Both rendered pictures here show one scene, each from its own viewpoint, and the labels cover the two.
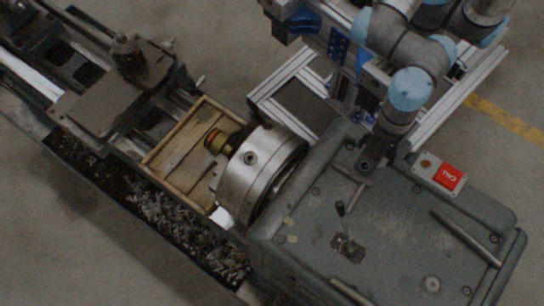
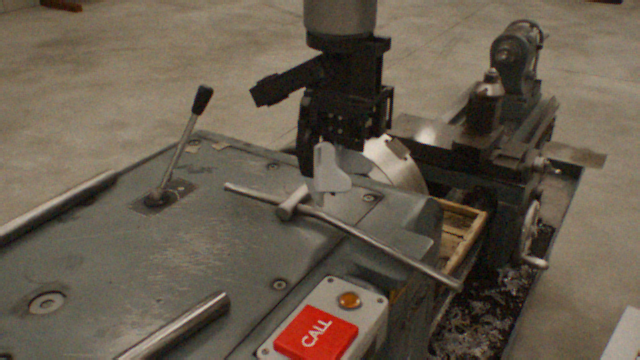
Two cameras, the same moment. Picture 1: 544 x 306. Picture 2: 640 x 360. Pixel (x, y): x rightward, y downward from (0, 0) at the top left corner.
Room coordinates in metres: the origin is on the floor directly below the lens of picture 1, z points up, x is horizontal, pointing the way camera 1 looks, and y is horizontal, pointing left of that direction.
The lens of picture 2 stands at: (0.43, -0.83, 1.65)
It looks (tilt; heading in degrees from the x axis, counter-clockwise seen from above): 30 degrees down; 86
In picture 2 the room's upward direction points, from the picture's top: straight up
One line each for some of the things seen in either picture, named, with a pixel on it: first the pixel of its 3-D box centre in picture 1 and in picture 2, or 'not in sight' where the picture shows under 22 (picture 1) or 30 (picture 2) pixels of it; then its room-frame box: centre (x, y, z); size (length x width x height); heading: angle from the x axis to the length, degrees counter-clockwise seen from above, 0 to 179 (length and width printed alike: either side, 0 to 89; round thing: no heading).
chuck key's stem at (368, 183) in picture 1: (352, 174); (304, 192); (0.45, -0.21, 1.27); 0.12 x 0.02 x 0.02; 60
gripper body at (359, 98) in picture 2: (388, 130); (344, 87); (0.49, -0.27, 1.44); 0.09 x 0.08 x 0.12; 145
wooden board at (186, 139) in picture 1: (205, 153); (392, 226); (0.67, 0.24, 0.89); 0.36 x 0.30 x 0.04; 144
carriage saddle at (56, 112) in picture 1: (117, 89); (456, 153); (0.92, 0.59, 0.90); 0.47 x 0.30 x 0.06; 144
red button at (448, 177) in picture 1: (447, 177); (316, 340); (0.45, -0.46, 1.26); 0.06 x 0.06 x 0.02; 54
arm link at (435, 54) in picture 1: (423, 59); not in sight; (0.58, -0.31, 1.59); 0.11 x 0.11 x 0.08; 53
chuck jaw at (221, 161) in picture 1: (222, 179); not in sight; (0.50, 0.15, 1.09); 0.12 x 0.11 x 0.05; 145
